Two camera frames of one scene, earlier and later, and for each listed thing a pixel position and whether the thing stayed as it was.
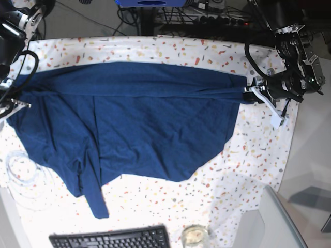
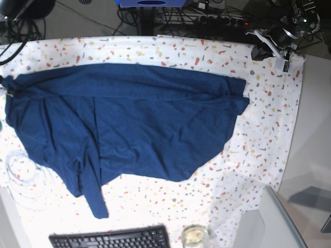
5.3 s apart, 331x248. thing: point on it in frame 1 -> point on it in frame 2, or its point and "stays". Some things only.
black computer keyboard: [150, 236] stays
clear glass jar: [194, 236] stays
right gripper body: [289, 85] -> [282, 35]
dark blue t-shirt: [103, 123] stays
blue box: [152, 3] stays
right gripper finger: [251, 95] -> [259, 54]
